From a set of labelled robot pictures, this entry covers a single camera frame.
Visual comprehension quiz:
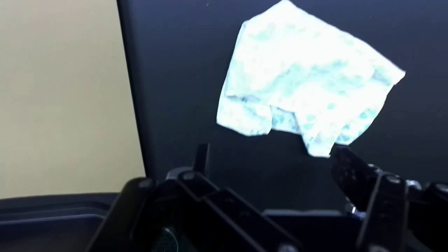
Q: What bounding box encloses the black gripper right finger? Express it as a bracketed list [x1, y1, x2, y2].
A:
[330, 145, 382, 209]

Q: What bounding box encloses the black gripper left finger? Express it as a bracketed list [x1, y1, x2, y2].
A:
[192, 142, 210, 176]

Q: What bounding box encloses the white cloth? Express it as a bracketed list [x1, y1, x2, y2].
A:
[215, 0, 407, 159]

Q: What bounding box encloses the black plastic bin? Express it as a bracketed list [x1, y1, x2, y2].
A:
[0, 188, 123, 252]

